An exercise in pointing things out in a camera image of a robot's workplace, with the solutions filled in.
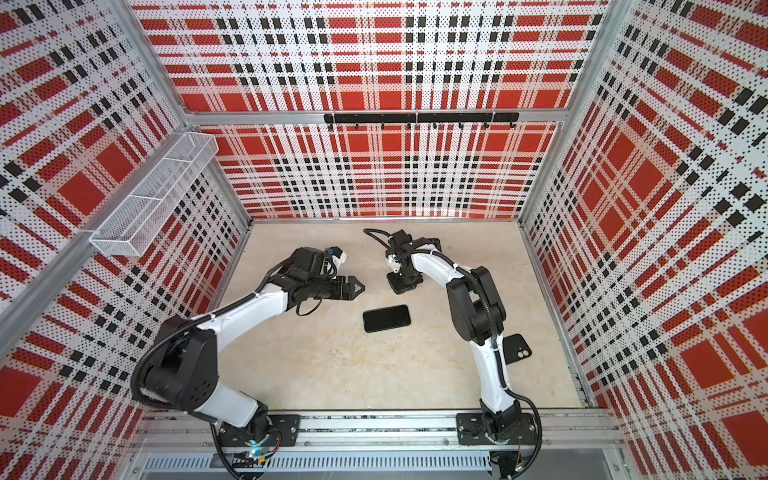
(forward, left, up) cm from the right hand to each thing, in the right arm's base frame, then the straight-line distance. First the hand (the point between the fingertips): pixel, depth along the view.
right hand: (401, 290), depth 96 cm
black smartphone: (-7, +5, -5) cm, 10 cm away
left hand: (-5, +14, +7) cm, 16 cm away
